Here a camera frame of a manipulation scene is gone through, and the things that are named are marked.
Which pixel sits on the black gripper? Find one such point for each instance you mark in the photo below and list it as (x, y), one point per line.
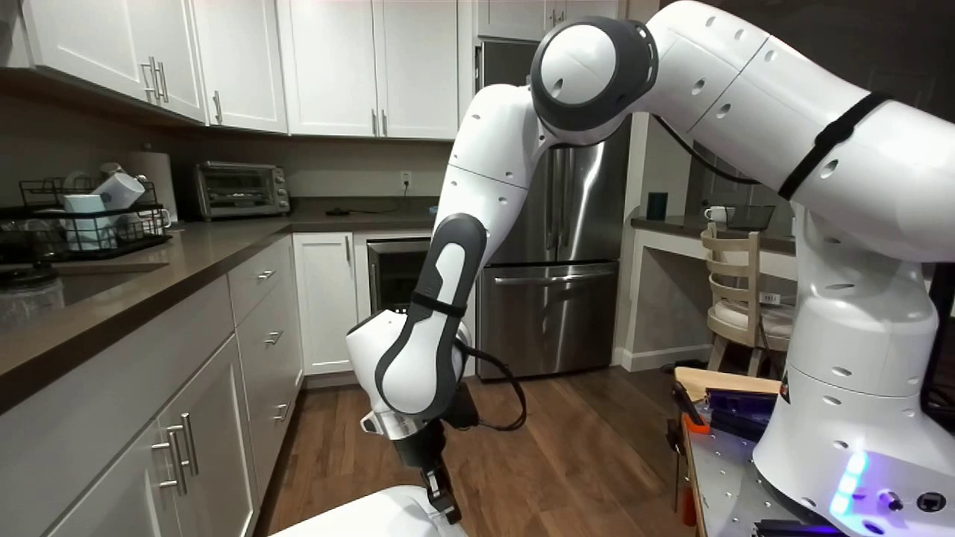
(425, 454)

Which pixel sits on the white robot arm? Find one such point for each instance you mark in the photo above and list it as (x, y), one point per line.
(872, 192)

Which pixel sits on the white push-button bin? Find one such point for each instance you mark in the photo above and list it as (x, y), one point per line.
(393, 511)

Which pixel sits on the stainless steel refrigerator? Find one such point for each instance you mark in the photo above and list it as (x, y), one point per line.
(545, 302)

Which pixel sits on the grey lower kitchen cabinets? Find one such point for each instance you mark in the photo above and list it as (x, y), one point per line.
(173, 428)

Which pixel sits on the silver toaster oven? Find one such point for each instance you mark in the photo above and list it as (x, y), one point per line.
(237, 189)

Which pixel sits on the wooden chair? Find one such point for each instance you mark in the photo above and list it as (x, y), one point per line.
(737, 317)

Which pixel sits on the paper towel roll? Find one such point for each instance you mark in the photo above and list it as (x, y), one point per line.
(158, 174)

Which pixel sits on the white mug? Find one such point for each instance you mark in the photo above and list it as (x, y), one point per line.
(718, 213)

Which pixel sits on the white upper kitchen cabinets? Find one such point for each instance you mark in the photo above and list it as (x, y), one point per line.
(288, 67)

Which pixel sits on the black wire dish rack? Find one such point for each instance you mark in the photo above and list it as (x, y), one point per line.
(60, 222)

